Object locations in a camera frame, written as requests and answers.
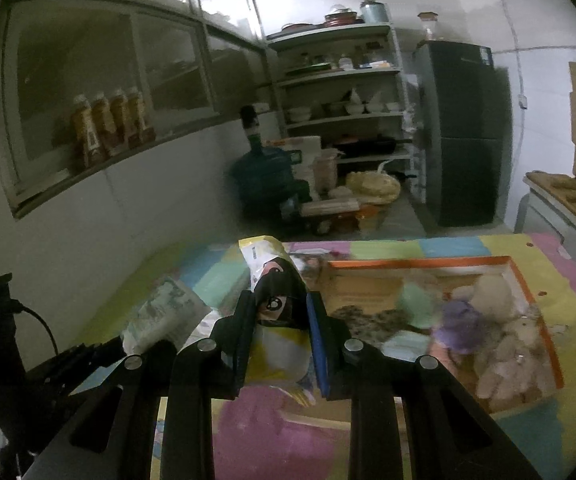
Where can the dark grey refrigerator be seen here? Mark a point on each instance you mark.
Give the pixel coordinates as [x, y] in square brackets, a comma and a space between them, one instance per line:
[462, 135]

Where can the sliding glass window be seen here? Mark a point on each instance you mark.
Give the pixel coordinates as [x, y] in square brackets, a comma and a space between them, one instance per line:
[93, 50]

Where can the small fluffy teddy bear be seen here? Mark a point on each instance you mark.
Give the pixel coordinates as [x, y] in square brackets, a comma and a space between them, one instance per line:
[512, 360]

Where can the yellow plastic bag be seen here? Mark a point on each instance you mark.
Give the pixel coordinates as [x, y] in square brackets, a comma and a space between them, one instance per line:
[372, 187]

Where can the flat red pan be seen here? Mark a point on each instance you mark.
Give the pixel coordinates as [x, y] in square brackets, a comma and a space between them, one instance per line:
[300, 26]

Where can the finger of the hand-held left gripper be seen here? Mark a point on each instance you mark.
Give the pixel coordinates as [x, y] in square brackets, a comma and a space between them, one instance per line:
[98, 351]
[63, 376]

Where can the colourful cartoon printed blanket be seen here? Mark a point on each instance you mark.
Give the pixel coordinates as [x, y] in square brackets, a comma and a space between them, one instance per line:
[268, 435]

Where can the clear white pack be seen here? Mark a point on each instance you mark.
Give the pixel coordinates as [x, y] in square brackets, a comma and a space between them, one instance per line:
[168, 310]

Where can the clear plastic container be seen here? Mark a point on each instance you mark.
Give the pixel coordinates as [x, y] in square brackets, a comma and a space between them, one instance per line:
[325, 175]

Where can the teal enamel pot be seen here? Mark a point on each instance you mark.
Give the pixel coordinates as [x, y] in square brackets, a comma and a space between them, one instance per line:
[374, 11]

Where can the green tissue packet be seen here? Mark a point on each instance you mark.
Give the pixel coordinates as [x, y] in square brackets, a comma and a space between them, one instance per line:
[405, 347]

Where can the wooden cutting board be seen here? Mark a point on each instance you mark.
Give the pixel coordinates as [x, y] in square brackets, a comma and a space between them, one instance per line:
[562, 187]

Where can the large blue water jug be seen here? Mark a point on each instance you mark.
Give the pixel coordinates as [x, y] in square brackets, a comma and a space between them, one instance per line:
[268, 185]

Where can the black water jug pump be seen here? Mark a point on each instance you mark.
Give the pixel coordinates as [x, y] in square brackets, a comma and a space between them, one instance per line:
[249, 127]

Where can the orange drink bottle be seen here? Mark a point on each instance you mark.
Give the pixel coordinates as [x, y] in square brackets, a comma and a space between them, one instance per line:
[122, 119]
[104, 124]
[139, 114]
[85, 132]

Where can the leopard print cloth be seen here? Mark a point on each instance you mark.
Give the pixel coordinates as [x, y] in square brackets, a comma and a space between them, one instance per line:
[367, 322]

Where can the black frying pans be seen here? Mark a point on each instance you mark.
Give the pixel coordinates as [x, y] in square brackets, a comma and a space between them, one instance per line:
[367, 146]

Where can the mint green soft sponge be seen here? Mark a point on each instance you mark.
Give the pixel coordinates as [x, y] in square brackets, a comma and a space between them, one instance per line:
[415, 305]

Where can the row of white bowls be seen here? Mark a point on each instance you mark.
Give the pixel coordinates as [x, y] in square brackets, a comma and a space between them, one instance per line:
[347, 106]

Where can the purple cloth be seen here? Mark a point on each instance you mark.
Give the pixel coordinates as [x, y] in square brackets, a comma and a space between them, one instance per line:
[460, 322]

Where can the white wall socket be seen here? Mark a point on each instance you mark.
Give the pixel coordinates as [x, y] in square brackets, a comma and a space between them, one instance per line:
[522, 102]

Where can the red pan with glass lid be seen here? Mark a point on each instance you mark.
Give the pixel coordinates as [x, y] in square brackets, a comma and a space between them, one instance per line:
[342, 16]

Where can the shallow orange-rimmed cardboard box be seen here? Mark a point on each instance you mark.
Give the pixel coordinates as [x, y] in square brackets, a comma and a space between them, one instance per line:
[367, 290]

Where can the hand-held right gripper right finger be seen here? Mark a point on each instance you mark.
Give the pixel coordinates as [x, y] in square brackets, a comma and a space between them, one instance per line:
[315, 345]

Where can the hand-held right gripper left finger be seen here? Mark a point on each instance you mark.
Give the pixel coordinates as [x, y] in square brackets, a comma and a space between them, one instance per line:
[240, 350]

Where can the kitchen counter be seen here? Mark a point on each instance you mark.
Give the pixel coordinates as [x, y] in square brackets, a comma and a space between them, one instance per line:
[547, 220]

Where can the yellow snack bag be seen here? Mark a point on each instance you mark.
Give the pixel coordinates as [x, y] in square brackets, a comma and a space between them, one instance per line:
[275, 305]

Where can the tan wrapped bundle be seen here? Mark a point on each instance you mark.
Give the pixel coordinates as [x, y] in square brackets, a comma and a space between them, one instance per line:
[330, 207]

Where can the white metal shelf rack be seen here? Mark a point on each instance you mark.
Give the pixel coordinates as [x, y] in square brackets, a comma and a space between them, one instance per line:
[338, 74]

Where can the glass jar with lid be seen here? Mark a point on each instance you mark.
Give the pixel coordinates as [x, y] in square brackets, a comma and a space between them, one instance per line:
[428, 27]

